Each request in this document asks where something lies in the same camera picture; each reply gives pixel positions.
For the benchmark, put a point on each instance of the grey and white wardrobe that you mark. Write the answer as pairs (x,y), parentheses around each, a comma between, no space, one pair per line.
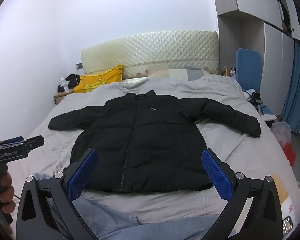
(272,55)

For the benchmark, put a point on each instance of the white plastic bottle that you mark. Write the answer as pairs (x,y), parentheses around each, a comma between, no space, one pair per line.
(64,85)

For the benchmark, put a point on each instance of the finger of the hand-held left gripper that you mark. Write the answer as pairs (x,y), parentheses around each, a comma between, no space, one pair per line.
(15,139)
(36,142)

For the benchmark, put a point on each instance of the bed with grey sheet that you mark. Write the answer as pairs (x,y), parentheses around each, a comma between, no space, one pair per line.
(240,155)

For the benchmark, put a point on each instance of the small white stool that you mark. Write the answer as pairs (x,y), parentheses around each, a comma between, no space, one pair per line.
(268,117)

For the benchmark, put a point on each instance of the clear plastic bag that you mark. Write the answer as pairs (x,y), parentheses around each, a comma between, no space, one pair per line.
(281,132)

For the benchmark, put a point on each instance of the yellow pillow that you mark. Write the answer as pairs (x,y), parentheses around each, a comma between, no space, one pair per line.
(100,80)

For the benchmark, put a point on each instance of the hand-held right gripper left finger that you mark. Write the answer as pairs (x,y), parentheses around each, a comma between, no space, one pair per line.
(83,176)

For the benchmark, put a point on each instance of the person's left hand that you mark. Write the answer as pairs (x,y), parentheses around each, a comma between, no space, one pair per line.
(5,195)

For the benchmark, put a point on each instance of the red plastic bag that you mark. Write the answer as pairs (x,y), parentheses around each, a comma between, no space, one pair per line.
(289,153)

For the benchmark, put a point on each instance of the person's light blue jeans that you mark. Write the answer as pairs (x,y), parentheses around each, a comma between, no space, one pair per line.
(115,223)

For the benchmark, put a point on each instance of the cream quilted headboard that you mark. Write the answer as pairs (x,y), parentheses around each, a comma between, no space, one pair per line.
(152,47)

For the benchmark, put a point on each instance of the cream printed bag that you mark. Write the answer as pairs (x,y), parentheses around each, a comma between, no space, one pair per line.
(285,195)

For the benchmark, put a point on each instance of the black puffer jacket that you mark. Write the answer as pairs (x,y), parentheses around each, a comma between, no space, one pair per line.
(152,142)

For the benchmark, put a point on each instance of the smartphone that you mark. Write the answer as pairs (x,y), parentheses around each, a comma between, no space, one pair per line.
(287,226)

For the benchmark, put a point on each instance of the blue folded mat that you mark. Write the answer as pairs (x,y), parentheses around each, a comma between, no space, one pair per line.
(248,70)

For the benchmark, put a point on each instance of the blue curtain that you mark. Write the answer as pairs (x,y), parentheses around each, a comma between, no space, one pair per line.
(296,87)

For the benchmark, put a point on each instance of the group of cosmetic bottles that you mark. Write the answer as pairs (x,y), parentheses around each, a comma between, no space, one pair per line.
(228,72)

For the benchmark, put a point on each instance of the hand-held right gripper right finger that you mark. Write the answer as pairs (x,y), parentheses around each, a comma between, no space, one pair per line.
(216,177)

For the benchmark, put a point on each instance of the black bag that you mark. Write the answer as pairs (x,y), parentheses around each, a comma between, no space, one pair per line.
(73,80)

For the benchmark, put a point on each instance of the wooden nightstand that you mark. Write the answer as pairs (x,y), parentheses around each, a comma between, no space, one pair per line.
(61,97)

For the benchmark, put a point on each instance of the wall socket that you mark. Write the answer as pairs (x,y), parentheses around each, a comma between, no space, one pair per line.
(78,66)

